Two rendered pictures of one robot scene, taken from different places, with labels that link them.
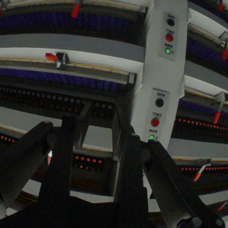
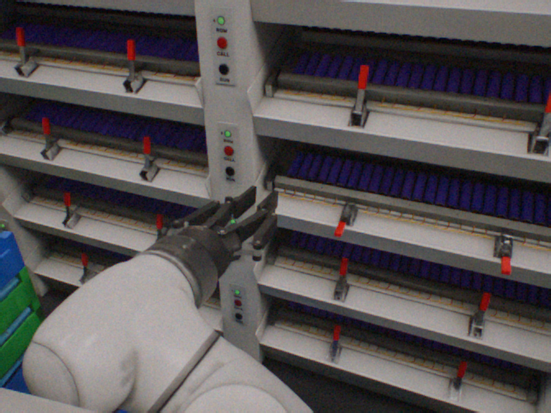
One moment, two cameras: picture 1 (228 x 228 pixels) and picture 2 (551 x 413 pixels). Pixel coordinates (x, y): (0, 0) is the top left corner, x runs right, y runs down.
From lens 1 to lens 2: 0.64 m
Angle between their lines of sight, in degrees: 44
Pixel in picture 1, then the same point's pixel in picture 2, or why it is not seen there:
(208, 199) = not seen: outside the picture
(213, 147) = (133, 108)
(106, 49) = (294, 222)
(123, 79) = (279, 183)
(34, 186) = (398, 23)
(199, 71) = (193, 201)
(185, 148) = (179, 113)
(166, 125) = (215, 147)
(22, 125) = (398, 142)
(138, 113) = (249, 160)
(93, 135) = (294, 132)
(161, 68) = not seen: hidden behind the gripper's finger
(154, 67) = not seen: hidden behind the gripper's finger
